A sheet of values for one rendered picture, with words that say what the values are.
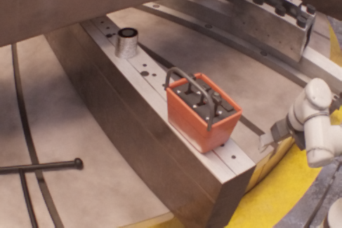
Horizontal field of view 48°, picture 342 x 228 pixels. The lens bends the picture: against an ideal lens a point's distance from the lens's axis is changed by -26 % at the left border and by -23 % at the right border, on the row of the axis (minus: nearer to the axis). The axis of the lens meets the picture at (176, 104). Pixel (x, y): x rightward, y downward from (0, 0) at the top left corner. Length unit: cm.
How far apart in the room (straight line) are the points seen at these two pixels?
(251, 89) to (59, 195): 113
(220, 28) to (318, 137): 164
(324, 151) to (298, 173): 137
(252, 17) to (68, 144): 114
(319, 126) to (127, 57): 88
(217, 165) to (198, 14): 139
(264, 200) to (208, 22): 106
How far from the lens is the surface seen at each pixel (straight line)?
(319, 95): 107
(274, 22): 231
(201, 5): 262
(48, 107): 206
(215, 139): 136
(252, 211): 216
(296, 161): 246
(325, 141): 105
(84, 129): 196
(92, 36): 183
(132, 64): 167
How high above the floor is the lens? 168
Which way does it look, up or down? 41 degrees down
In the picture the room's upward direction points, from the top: 10 degrees clockwise
